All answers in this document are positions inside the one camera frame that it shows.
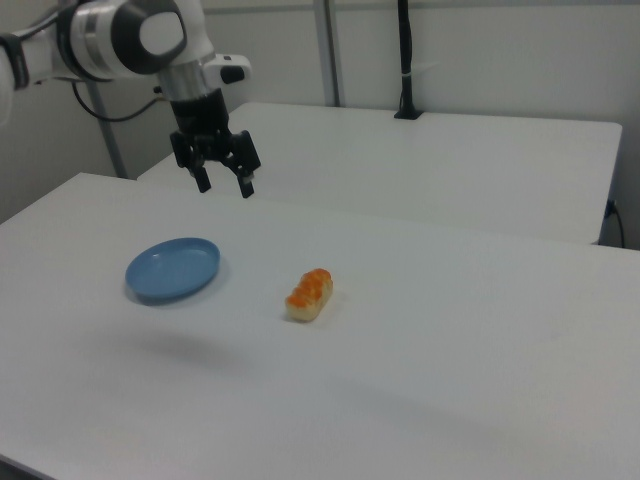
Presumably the black pole with clamp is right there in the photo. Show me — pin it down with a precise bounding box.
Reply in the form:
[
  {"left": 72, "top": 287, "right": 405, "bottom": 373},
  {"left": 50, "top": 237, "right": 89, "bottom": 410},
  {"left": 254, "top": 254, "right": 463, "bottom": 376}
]
[{"left": 393, "top": 0, "right": 426, "bottom": 121}]

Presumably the bread with orange topping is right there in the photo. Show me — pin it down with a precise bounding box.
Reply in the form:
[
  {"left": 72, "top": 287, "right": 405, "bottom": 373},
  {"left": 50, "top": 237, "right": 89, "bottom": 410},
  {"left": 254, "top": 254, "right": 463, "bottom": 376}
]
[{"left": 284, "top": 268, "right": 335, "bottom": 323}]

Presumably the black wall cable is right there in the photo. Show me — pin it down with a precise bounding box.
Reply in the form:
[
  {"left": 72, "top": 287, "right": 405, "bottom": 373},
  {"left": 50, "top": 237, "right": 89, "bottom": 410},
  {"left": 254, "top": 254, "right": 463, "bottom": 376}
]
[{"left": 603, "top": 198, "right": 627, "bottom": 249}]

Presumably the blue round plate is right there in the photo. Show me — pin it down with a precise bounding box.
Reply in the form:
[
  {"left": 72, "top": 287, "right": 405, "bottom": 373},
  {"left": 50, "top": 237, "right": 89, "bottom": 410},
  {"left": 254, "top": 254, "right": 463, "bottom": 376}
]
[{"left": 124, "top": 236, "right": 223, "bottom": 305}]

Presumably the grey metal frame post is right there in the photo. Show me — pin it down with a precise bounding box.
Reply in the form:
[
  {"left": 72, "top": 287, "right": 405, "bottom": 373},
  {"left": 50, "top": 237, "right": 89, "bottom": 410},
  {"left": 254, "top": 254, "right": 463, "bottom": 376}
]
[{"left": 312, "top": 0, "right": 347, "bottom": 108}]

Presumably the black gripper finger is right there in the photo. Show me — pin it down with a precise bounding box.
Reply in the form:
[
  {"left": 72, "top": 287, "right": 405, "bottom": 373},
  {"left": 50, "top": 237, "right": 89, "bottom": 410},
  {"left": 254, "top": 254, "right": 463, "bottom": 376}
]
[
  {"left": 221, "top": 149, "right": 257, "bottom": 200},
  {"left": 187, "top": 147, "right": 214, "bottom": 195}
]

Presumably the white side table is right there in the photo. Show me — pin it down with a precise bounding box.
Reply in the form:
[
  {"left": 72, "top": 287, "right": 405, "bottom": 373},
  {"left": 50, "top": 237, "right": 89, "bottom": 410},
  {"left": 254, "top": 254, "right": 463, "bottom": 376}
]
[{"left": 137, "top": 101, "right": 624, "bottom": 246}]

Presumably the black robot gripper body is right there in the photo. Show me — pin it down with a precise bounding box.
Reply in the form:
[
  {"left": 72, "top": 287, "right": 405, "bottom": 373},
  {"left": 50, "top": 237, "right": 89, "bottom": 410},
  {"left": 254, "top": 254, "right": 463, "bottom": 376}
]
[{"left": 168, "top": 88, "right": 263, "bottom": 176}]

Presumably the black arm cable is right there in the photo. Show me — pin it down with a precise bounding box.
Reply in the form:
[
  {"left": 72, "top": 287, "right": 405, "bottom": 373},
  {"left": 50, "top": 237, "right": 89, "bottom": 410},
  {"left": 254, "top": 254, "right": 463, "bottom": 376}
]
[{"left": 71, "top": 80, "right": 172, "bottom": 123}]

